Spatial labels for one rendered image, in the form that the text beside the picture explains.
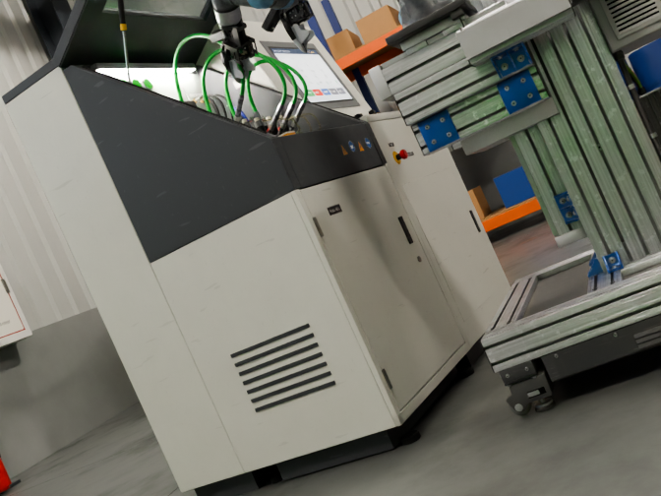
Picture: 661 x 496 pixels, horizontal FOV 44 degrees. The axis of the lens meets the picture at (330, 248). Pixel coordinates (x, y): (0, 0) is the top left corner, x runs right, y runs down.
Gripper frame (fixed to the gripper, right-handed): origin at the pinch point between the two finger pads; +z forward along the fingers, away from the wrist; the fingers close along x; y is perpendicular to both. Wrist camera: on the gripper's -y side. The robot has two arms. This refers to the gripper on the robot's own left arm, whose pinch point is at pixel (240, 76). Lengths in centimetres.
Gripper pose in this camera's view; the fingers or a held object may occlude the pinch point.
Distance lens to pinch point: 258.1
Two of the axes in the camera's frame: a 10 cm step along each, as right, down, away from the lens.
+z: 1.4, 7.1, 6.9
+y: 6.9, 4.3, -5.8
